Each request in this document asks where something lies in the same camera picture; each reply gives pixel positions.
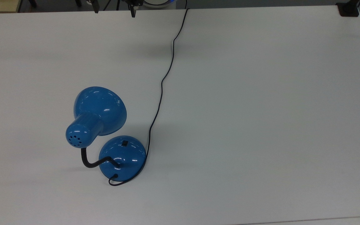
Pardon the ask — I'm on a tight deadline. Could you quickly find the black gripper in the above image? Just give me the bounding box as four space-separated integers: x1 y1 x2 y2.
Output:
125 0 144 18

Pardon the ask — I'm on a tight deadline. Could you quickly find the blue desk lamp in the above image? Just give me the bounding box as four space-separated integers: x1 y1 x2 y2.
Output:
65 86 147 182

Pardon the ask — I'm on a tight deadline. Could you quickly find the black table clamp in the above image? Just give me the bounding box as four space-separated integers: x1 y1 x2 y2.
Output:
336 0 360 17

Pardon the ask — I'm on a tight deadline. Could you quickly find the black lamp power cord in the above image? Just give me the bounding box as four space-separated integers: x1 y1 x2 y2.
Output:
108 8 189 187

